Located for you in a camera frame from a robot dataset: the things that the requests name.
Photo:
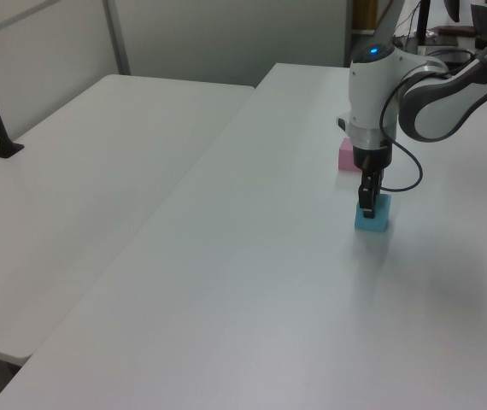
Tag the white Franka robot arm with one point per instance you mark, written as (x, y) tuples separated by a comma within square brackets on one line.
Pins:
[(371, 85)]

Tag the tan wooden panel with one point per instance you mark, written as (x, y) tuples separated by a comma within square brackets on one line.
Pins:
[(367, 15)]

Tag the white wrist-mounted box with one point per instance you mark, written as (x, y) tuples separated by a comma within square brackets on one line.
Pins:
[(342, 121)]

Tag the blue cube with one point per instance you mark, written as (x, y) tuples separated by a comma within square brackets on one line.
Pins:
[(381, 218)]

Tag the pink cube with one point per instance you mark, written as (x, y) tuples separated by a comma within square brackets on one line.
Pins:
[(346, 159)]

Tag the black monitor stand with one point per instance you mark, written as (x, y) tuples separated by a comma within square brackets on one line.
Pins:
[(424, 21)]

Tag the white side table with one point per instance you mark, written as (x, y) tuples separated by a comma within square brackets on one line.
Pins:
[(77, 192)]

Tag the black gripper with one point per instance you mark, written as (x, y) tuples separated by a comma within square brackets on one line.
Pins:
[(371, 158)]

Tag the brown flat object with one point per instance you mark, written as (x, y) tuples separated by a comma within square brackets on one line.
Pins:
[(455, 31)]

